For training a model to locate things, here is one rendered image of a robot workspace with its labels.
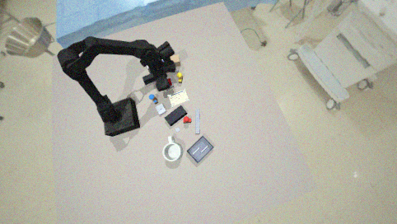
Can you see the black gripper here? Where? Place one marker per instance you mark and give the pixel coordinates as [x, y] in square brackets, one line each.
[161, 81]

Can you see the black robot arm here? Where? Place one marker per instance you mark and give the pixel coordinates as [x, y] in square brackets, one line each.
[75, 66]

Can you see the yellow rubber stamp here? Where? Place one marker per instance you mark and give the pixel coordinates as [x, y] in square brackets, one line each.
[179, 75]

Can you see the rubber stamp with blue knob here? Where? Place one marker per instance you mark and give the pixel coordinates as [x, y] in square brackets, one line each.
[153, 98]

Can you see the white mug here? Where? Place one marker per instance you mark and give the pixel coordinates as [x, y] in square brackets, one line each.
[172, 151]

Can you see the red-handled rubber stamp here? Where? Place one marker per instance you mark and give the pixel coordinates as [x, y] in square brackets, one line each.
[186, 120]

